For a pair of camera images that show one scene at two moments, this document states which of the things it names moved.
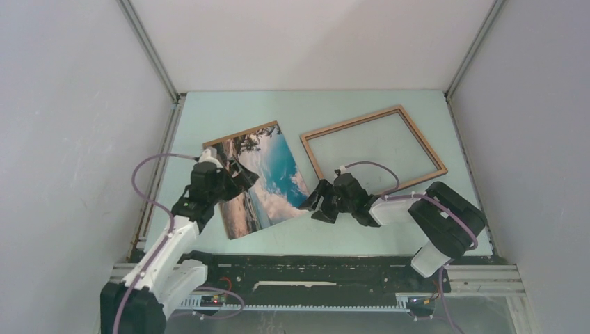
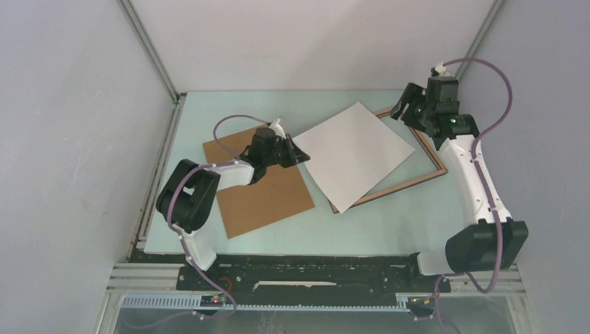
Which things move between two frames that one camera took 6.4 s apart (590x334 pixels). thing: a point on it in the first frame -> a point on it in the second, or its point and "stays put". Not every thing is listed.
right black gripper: (325, 214) -> (412, 94)
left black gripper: (245, 178) -> (295, 155)
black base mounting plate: (321, 274) stays put
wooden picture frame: (399, 108) -> (421, 165)
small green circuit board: (213, 300) stays put
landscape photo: (280, 190) -> (349, 152)
